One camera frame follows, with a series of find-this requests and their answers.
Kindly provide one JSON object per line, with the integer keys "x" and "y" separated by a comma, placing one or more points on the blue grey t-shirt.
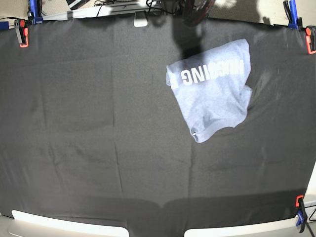
{"x": 210, "y": 88}

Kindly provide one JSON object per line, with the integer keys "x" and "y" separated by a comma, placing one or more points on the black table cloth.
{"x": 90, "y": 132}

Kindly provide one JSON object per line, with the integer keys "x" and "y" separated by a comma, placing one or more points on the orange black clamp far left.
{"x": 21, "y": 29}

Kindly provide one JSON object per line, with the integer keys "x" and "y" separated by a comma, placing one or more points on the orange black clamp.
{"x": 311, "y": 39}
{"x": 21, "y": 29}

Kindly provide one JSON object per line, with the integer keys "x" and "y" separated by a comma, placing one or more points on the blue clamp far left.
{"x": 35, "y": 11}

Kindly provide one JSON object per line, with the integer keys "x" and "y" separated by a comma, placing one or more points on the blue clamp far right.
{"x": 294, "y": 22}

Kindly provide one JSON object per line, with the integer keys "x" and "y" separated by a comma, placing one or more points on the blue orange clamp near right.
{"x": 299, "y": 204}

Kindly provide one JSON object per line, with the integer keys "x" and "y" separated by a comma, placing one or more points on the orange black clamp far right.
{"x": 311, "y": 39}

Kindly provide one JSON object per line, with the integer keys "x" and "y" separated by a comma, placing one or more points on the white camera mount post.
{"x": 140, "y": 19}

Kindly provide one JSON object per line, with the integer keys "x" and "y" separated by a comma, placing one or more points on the aluminium rail at back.
{"x": 99, "y": 11}

